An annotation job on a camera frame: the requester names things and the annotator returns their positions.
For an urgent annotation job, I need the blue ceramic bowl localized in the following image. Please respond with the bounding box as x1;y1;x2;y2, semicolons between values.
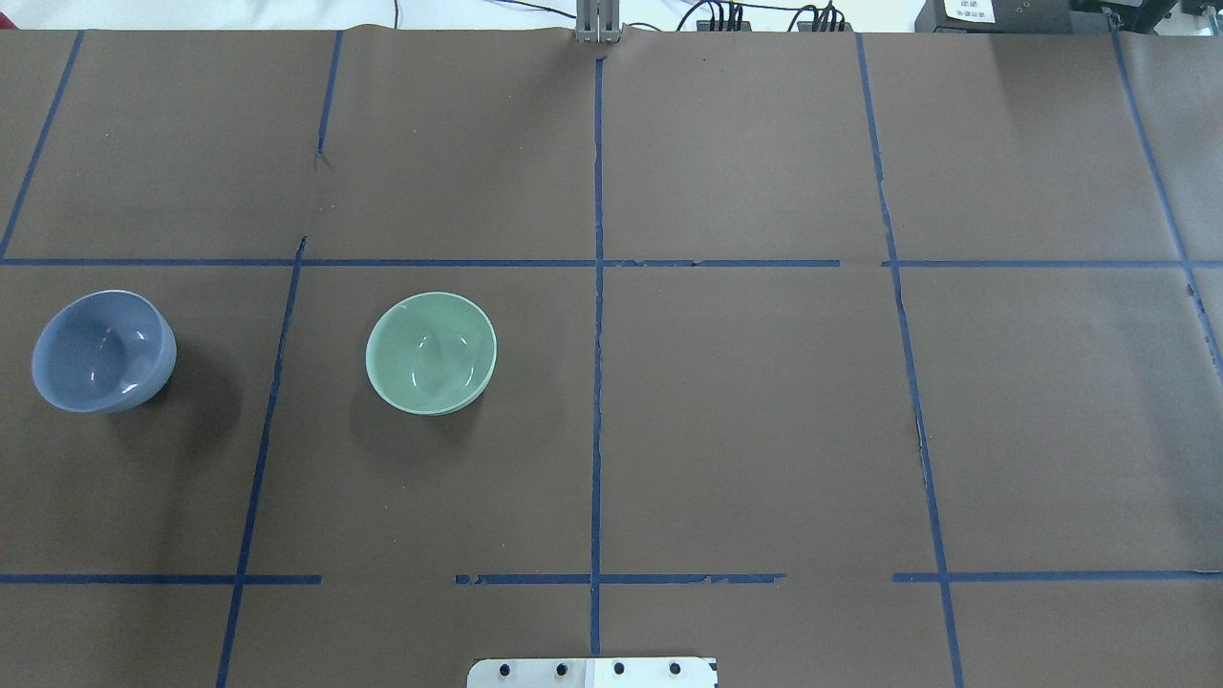
31;290;179;414

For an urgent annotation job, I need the green ceramic bowl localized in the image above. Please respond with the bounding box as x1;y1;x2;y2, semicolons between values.
364;291;498;417

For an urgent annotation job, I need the brown paper table mat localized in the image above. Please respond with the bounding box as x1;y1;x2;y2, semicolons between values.
2;26;1221;687

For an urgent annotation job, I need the black power strip left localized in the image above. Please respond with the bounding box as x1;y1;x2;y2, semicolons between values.
680;1;752;33

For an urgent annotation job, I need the black power strip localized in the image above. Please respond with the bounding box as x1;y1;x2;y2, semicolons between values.
786;1;852;33
680;1;752;33

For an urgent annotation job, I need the black power strip right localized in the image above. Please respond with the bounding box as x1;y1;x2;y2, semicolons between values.
786;1;852;33

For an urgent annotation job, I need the black box with label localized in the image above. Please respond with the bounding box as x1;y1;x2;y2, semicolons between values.
914;1;1073;34

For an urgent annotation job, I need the aluminium profile post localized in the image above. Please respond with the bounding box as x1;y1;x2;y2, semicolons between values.
575;0;624;44

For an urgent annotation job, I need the white metal base plate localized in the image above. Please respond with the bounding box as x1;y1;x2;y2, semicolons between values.
466;656;719;687

